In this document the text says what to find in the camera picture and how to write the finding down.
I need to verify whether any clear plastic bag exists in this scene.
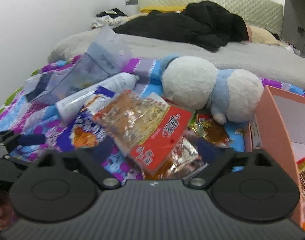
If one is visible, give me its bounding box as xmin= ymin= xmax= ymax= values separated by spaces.
xmin=24 ymin=25 xmax=133 ymax=105

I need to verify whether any yellow pillow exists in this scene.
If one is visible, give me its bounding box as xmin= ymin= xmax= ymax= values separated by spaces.
xmin=140 ymin=5 xmax=190 ymax=13

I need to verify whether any grey duvet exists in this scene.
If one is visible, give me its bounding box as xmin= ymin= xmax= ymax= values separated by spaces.
xmin=47 ymin=30 xmax=305 ymax=93

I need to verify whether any grey wall cabinet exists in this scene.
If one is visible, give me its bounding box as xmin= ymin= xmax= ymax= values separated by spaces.
xmin=280 ymin=0 xmax=305 ymax=60

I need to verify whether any pink cardboard box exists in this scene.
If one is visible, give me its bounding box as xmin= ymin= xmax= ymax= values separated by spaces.
xmin=244 ymin=85 xmax=305 ymax=234

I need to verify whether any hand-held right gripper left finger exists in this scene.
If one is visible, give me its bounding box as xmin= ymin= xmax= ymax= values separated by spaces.
xmin=37 ymin=136 xmax=119 ymax=189

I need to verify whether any red brown snack packet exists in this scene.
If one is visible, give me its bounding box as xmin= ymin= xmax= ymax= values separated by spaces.
xmin=190 ymin=114 xmax=231 ymax=146

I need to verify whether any cream quilted headboard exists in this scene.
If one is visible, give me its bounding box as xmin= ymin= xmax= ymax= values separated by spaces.
xmin=137 ymin=0 xmax=283 ymax=30

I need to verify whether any white spray can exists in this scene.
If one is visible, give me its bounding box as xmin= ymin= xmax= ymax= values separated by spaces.
xmin=55 ymin=72 xmax=140 ymax=125

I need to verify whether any white and blue plush toy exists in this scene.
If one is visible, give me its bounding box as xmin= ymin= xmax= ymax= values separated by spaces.
xmin=160 ymin=54 xmax=264 ymax=124

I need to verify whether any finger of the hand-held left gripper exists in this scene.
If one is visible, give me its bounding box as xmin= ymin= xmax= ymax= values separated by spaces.
xmin=0 ymin=131 xmax=46 ymax=155

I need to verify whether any beige pillow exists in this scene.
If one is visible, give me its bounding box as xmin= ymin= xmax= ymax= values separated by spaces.
xmin=248 ymin=25 xmax=280 ymax=45

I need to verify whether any pile of clothes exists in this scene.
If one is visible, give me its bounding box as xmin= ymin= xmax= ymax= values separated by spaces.
xmin=91 ymin=9 xmax=128 ymax=29

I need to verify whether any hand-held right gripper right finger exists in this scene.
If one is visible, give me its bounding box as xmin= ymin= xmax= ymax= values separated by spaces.
xmin=185 ymin=137 xmax=274 ymax=189

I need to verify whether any shiny orange-red foil packet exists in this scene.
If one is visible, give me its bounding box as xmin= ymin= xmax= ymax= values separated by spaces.
xmin=168 ymin=135 xmax=208 ymax=178

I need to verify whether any person's left hand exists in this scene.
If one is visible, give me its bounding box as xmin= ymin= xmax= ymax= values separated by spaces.
xmin=0 ymin=196 xmax=18 ymax=231

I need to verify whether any cluster of small bottles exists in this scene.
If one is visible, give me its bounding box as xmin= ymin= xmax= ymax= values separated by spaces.
xmin=285 ymin=40 xmax=301 ymax=51

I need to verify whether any black coat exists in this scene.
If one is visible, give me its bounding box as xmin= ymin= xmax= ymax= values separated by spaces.
xmin=112 ymin=1 xmax=250 ymax=53

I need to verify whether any colourful printed bed sheet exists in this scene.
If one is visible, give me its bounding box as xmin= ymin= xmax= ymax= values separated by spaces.
xmin=0 ymin=55 xmax=305 ymax=180

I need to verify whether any clear snack packet red label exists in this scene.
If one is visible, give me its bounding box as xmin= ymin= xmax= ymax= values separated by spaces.
xmin=94 ymin=89 xmax=196 ymax=178

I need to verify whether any blue purple chip packet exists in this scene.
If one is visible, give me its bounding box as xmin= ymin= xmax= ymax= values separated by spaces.
xmin=72 ymin=92 xmax=115 ymax=153

